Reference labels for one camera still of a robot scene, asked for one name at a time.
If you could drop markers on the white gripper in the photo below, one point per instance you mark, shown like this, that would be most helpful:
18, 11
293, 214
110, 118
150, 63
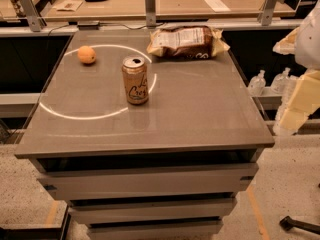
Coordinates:
309, 44

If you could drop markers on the orange LaCroix soda can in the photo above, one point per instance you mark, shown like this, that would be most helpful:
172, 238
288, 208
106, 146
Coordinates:
134, 71

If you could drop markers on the clear plastic bottle right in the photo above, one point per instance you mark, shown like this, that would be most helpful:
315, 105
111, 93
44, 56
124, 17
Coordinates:
279, 82

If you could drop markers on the brown chip bag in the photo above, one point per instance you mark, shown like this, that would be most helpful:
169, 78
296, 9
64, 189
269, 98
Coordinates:
189, 42

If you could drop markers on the white paper sheet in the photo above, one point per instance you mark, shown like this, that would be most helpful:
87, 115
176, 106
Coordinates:
217, 6

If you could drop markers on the black chair base leg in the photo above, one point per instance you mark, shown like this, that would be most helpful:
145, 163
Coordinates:
287, 223

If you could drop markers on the grey drawer cabinet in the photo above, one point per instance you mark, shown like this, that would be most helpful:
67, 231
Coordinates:
168, 168

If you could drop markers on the orange fruit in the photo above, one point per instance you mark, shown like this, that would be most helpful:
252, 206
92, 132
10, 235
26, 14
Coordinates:
86, 55

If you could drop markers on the white paper card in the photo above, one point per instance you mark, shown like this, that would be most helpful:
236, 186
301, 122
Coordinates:
68, 5

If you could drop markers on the grey metal bracket right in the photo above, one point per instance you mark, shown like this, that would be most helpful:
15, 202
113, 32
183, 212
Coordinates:
266, 14

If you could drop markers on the grey metal bracket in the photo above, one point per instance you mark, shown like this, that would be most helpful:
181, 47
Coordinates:
266, 14
150, 9
33, 18

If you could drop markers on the grey metal bracket middle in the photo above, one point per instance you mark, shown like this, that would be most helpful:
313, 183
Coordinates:
150, 9

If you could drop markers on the grey metal bracket left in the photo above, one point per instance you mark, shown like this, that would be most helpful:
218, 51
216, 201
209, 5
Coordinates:
33, 18

